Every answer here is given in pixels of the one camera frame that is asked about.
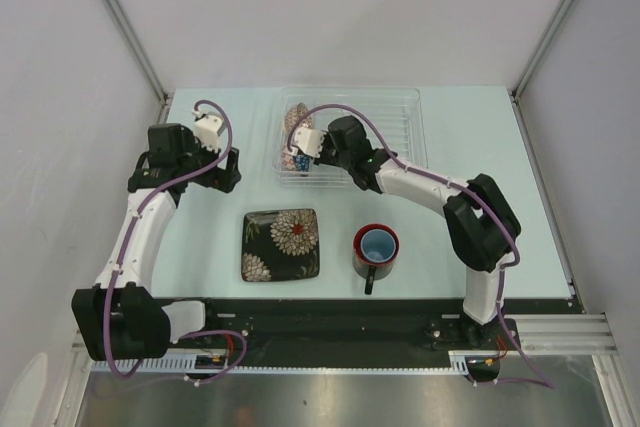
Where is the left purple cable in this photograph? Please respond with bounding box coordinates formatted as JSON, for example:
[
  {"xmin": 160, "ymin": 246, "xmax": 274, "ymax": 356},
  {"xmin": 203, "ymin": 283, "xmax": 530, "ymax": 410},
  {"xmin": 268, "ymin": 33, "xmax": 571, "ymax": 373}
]
[{"xmin": 102, "ymin": 99, "xmax": 249, "ymax": 388}]

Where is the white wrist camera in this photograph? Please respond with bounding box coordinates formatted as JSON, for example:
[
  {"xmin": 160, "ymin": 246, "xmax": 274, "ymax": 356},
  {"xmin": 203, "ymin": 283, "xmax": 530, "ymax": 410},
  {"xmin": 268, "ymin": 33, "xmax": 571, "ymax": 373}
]
[
  {"xmin": 192, "ymin": 109, "xmax": 226, "ymax": 153},
  {"xmin": 287, "ymin": 127, "xmax": 326, "ymax": 159}
]

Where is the black square floral plate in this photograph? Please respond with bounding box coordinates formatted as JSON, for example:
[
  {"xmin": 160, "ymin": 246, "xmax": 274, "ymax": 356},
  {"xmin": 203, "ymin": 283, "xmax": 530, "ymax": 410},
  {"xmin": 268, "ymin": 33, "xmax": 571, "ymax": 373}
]
[{"xmin": 240, "ymin": 208, "xmax": 320, "ymax": 283}]

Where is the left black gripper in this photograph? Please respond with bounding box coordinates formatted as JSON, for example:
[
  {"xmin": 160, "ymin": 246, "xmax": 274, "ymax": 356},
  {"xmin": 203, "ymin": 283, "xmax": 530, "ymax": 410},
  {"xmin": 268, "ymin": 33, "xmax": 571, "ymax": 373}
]
[{"xmin": 176, "ymin": 130, "xmax": 240, "ymax": 193}]

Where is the light blue cup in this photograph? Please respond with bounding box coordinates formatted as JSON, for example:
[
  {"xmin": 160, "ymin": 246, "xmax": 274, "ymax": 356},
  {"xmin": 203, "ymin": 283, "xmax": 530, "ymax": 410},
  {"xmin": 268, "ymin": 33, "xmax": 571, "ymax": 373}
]
[{"xmin": 360, "ymin": 228, "xmax": 398, "ymax": 264}]

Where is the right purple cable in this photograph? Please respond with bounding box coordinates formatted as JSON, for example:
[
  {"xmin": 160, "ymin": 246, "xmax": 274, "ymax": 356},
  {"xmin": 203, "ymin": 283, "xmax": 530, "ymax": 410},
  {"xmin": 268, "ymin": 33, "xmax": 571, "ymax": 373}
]
[{"xmin": 285, "ymin": 103, "xmax": 556, "ymax": 391}]

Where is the left slotted cable duct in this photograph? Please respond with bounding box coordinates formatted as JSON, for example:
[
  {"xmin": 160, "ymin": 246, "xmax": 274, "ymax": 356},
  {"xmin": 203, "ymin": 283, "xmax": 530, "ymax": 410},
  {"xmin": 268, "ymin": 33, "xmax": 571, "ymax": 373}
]
[{"xmin": 92, "ymin": 353, "xmax": 227, "ymax": 374}]

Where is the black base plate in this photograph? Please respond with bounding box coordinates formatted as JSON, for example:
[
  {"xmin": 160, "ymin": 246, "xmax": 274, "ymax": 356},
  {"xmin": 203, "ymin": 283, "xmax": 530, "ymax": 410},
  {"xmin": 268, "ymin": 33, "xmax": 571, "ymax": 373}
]
[{"xmin": 99, "ymin": 296, "xmax": 586, "ymax": 368}]

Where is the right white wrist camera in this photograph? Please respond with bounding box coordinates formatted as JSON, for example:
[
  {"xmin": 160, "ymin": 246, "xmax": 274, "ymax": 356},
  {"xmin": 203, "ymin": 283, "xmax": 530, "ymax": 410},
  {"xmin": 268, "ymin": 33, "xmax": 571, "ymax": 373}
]
[{"xmin": 287, "ymin": 127, "xmax": 326, "ymax": 159}]

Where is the purple cable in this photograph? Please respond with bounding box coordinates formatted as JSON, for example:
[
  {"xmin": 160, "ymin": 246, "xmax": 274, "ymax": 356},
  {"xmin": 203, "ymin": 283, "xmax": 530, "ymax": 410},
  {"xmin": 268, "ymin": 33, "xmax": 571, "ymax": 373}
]
[
  {"xmin": 102, "ymin": 99, "xmax": 249, "ymax": 388},
  {"xmin": 285, "ymin": 103, "xmax": 556, "ymax": 391}
]

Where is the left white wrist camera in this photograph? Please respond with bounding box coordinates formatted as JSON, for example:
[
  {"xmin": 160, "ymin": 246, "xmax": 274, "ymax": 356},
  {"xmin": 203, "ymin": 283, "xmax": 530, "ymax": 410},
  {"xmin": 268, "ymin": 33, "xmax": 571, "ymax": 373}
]
[{"xmin": 192, "ymin": 109, "xmax": 226, "ymax": 153}]

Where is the brown patterned bowl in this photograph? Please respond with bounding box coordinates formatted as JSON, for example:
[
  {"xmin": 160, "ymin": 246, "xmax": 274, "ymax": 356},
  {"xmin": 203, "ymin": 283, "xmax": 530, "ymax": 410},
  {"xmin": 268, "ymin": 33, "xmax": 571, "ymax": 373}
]
[{"xmin": 283, "ymin": 102, "xmax": 314, "ymax": 135}]

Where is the red black mug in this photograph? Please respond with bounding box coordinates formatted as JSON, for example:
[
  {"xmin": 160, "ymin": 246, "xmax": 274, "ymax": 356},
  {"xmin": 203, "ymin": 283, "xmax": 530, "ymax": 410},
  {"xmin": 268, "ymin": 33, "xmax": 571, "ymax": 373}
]
[{"xmin": 352, "ymin": 224, "xmax": 400, "ymax": 295}]

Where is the clear wire dish rack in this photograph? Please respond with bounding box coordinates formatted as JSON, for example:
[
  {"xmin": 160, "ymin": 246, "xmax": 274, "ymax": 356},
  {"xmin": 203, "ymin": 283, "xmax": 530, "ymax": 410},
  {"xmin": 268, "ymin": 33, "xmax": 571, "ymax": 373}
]
[{"xmin": 270, "ymin": 86, "xmax": 428, "ymax": 188}]

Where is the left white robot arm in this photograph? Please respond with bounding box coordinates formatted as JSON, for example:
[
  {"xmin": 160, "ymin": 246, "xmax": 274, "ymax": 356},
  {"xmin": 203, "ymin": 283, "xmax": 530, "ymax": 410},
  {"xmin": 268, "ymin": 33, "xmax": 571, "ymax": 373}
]
[{"xmin": 71, "ymin": 114, "xmax": 241, "ymax": 361}]

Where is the right slotted cable duct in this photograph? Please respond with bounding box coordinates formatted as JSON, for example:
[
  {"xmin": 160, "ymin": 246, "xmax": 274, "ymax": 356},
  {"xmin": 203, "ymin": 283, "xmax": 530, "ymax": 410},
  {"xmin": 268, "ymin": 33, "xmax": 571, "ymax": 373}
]
[{"xmin": 449, "ymin": 350, "xmax": 501, "ymax": 372}]

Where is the slotted cable duct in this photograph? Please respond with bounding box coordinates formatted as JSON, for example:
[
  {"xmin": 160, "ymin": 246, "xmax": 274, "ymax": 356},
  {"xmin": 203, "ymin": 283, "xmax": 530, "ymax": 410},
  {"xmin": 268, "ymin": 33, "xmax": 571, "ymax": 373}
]
[
  {"xmin": 92, "ymin": 353, "xmax": 227, "ymax": 374},
  {"xmin": 449, "ymin": 350, "xmax": 501, "ymax": 372}
]

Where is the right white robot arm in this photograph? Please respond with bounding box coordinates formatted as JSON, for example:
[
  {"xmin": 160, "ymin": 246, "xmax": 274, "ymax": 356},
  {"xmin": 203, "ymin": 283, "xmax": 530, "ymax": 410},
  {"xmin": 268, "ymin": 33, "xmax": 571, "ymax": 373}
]
[{"xmin": 316, "ymin": 115, "xmax": 521, "ymax": 348}]

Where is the blue patterned bowl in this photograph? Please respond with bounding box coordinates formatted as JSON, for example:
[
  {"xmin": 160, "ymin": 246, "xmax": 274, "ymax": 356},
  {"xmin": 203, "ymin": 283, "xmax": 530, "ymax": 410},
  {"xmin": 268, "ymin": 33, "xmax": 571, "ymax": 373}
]
[{"xmin": 279, "ymin": 147, "xmax": 313, "ymax": 177}]

